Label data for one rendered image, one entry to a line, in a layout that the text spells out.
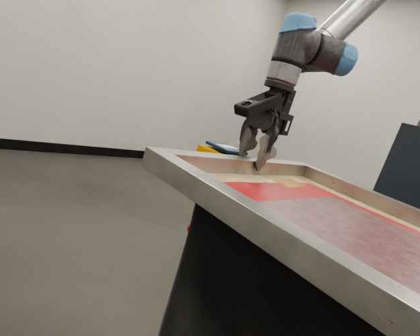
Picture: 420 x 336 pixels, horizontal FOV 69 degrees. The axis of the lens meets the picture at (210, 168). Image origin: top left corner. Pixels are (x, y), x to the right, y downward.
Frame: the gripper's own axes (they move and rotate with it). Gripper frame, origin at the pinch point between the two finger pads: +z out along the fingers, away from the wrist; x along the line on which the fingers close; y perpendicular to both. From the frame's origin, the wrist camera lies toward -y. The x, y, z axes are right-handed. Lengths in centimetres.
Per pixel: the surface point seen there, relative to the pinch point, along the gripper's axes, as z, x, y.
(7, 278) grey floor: 98, 100, -23
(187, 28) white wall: -85, 310, 194
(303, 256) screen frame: 0.6, -32.9, -29.1
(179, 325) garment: 30.6, -12.5, -21.4
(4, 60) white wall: 11, 309, 2
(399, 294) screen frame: -1, -42, -28
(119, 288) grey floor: 98, 74, 24
